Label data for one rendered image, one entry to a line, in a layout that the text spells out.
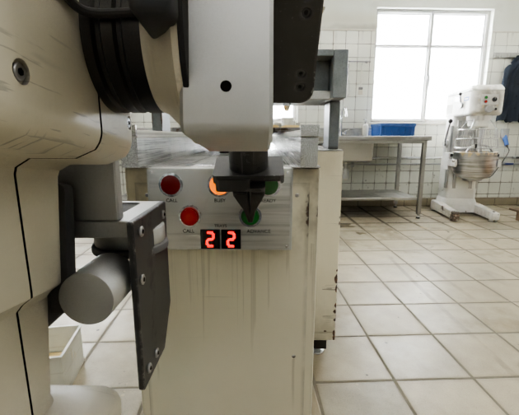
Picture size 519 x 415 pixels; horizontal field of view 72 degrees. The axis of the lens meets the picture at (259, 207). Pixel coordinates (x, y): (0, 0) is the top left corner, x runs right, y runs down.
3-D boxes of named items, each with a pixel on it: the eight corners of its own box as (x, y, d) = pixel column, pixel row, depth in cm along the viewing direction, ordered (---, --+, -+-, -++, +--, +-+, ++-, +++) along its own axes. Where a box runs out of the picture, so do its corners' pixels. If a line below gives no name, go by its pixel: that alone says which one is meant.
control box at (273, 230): (156, 244, 64) (151, 166, 61) (290, 244, 64) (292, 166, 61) (150, 250, 61) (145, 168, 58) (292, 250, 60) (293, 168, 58)
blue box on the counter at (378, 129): (380, 136, 387) (381, 123, 385) (369, 136, 417) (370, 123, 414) (415, 136, 391) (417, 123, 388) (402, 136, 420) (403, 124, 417)
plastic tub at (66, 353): (86, 360, 145) (81, 324, 141) (67, 398, 123) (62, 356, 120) (4, 367, 140) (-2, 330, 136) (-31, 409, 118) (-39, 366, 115)
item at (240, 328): (203, 357, 146) (196, 134, 129) (287, 357, 146) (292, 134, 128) (150, 554, 77) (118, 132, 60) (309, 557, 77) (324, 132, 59)
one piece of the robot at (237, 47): (273, 133, 19) (273, -88, 18) (179, 133, 19) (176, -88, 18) (269, 151, 29) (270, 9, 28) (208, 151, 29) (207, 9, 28)
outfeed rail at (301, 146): (272, 142, 254) (272, 132, 252) (276, 142, 254) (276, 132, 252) (299, 168, 57) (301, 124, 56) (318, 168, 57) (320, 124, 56)
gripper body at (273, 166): (217, 167, 57) (213, 122, 53) (282, 166, 57) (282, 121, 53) (212, 187, 51) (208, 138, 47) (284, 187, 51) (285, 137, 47)
